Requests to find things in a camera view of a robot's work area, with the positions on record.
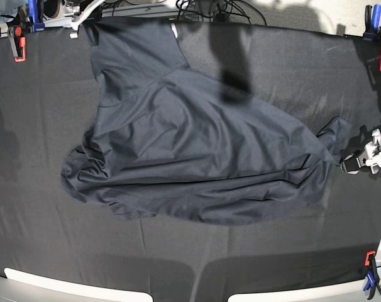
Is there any red black clamp far left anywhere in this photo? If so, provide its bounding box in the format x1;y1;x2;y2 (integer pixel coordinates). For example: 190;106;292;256
8;26;26;62

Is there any red blue clamp near right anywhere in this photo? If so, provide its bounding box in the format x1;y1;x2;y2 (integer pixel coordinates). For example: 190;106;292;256
363;250;381;300

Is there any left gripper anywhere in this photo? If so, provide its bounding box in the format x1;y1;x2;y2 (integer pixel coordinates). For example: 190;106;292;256
340;125;381;174

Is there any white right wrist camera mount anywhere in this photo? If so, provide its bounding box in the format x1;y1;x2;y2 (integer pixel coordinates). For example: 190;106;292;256
63;0;105;39

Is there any black cable bundle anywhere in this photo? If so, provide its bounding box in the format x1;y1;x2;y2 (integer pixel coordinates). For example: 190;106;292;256
175;0;268;26

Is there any blue clamp far left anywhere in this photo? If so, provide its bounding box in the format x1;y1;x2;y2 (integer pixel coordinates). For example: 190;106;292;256
28;0;45;32

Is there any blue clamp far right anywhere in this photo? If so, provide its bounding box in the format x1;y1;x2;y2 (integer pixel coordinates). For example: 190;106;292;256
363;4;381;42

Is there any dark navy t-shirt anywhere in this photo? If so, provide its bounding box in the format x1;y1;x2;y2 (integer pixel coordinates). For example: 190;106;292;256
61;17;350;226

